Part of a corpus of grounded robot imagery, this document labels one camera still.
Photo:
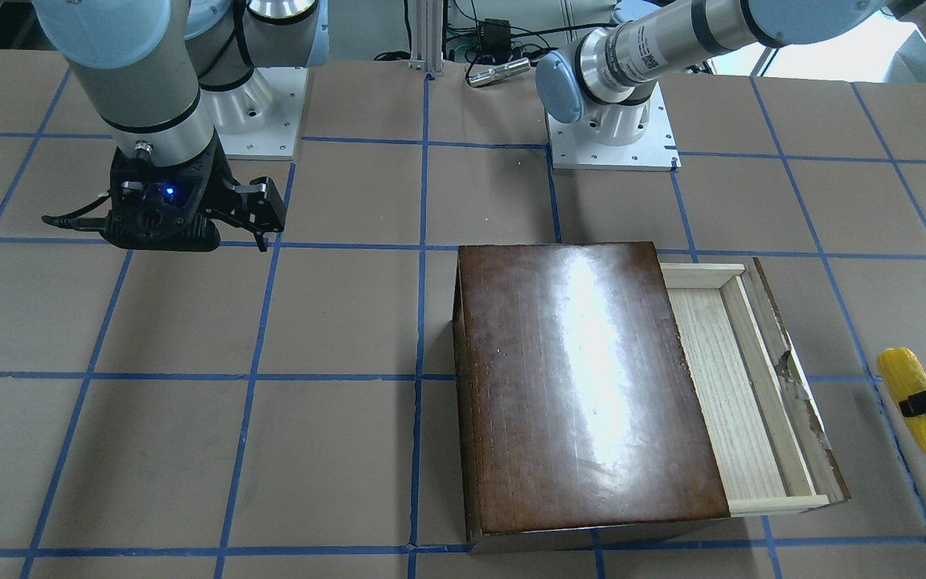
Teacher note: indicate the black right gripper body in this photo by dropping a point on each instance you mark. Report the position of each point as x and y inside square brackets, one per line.
[260, 204]

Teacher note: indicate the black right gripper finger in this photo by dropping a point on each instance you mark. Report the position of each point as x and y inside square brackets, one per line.
[260, 237]

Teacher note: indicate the yellow corn cob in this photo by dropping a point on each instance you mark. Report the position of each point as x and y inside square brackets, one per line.
[905, 379]

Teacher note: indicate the light wood drawer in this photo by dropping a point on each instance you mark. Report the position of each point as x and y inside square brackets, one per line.
[766, 430]

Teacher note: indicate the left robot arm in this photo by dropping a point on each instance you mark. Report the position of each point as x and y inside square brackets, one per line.
[824, 180]

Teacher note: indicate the silver metal cylinder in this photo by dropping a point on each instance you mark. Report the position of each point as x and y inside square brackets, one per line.
[498, 73]

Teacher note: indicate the dark brown wooden cabinet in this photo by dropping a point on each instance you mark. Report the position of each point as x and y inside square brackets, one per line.
[579, 421]

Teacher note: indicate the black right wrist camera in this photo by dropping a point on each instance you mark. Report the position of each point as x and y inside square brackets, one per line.
[150, 216]

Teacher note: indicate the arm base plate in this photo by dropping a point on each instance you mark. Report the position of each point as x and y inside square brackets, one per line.
[261, 119]
[617, 137]

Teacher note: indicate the aluminium frame post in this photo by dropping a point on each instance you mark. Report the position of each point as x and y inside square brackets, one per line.
[426, 32]

